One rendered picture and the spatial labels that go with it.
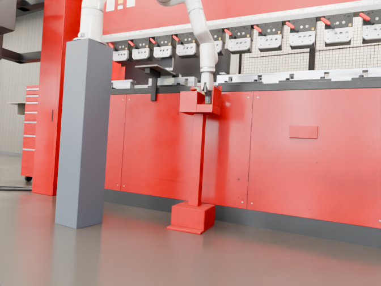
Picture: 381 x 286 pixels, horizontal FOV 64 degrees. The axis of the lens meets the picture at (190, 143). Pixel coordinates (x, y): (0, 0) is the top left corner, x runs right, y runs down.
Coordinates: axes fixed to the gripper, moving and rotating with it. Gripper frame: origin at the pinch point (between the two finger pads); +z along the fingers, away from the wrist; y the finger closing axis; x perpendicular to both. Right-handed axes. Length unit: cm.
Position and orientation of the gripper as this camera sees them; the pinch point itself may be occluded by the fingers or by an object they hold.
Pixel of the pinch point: (208, 100)
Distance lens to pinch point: 179.2
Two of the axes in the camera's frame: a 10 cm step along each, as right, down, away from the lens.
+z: 0.2, 10.0, 0.9
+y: -3.6, 1.0, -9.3
